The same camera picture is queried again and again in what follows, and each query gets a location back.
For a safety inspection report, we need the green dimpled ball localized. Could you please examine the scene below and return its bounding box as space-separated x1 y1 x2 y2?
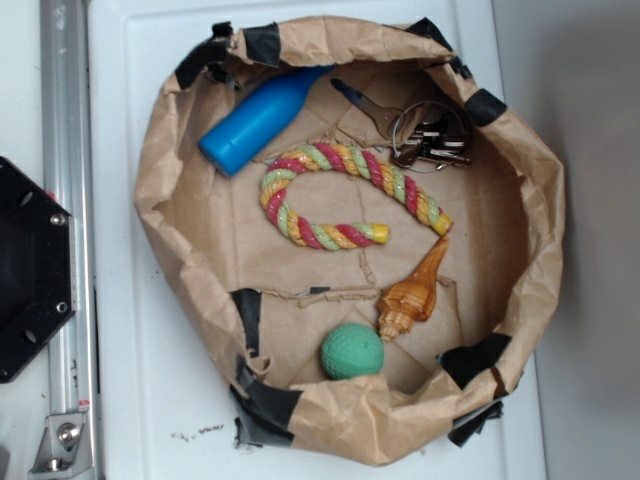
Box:
321 323 384 380

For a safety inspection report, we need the aluminium rail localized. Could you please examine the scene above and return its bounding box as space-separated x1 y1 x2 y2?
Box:
39 1 104 479

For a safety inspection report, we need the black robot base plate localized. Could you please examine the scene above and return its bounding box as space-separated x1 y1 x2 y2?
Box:
0 157 74 384

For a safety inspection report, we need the bunch of metal keys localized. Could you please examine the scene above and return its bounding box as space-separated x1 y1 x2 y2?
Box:
331 78 473 173

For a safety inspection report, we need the metal corner bracket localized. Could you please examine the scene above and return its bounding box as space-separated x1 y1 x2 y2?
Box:
28 412 92 479

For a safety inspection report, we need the blue plastic bottle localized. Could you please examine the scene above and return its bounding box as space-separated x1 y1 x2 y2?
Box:
198 66 332 177

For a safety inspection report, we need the orange spiral seashell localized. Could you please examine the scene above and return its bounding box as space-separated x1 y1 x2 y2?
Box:
376 236 450 342

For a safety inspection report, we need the brown paper bag bin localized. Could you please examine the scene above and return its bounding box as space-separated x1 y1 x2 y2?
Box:
134 16 565 466

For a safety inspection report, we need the multicolored twisted rope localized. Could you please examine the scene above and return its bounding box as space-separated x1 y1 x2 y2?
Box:
258 141 455 251

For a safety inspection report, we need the white tray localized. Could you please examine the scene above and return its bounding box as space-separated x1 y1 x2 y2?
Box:
88 1 546 479

